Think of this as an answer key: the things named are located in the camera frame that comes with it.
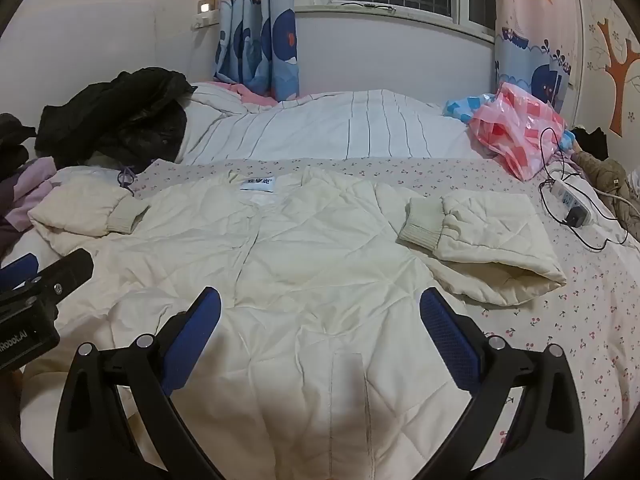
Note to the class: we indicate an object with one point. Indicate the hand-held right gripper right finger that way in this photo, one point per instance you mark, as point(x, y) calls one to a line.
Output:
point(450, 340)

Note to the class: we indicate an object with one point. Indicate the whale print curtain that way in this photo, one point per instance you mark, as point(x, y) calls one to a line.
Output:
point(535, 35)
point(260, 35)

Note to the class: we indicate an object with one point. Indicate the orange tree wall sticker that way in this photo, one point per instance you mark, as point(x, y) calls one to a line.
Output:
point(617, 85)

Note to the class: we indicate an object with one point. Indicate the black plug adapter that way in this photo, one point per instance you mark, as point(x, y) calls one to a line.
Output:
point(577, 217)

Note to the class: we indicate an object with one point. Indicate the pink checked plastic bag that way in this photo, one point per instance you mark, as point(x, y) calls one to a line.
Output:
point(510, 130)

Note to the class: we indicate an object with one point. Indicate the cherry print bed sheet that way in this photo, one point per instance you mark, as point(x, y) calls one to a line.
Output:
point(575, 320)

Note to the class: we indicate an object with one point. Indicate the wall socket with light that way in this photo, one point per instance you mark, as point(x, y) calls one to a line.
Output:
point(205, 7)

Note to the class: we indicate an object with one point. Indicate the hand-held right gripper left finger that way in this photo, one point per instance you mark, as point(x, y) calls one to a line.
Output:
point(195, 332)

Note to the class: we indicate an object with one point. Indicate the dark cloth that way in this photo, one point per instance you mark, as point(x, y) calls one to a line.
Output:
point(592, 140)

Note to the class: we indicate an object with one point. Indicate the white striped duvet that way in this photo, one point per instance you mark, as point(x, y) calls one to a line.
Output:
point(325, 125)

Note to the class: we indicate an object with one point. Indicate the khaki garment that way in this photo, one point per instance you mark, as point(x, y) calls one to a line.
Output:
point(607, 172)

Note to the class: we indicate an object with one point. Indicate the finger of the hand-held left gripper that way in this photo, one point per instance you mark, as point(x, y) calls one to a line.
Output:
point(20, 267)
point(67, 266)

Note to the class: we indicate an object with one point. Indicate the cream quilted jacket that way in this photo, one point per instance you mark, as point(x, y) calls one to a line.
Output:
point(300, 270)

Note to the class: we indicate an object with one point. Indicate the pink blanket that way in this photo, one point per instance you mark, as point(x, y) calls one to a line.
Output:
point(250, 95)

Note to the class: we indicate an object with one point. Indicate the purple jacket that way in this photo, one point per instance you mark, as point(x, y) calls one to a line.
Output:
point(30, 180)

